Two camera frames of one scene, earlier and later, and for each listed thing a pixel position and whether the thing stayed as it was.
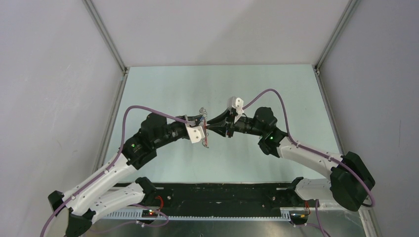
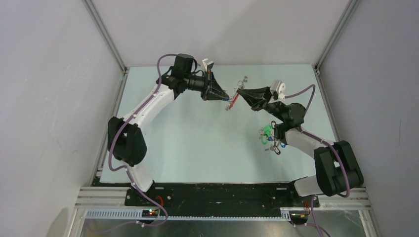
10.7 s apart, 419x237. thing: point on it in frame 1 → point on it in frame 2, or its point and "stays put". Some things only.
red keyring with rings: x=203 y=112 → x=232 y=99
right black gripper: x=222 y=129 → x=258 y=98
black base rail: x=160 y=199 stays put
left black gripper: x=196 y=119 → x=212 y=91
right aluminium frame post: x=340 y=25 stays put
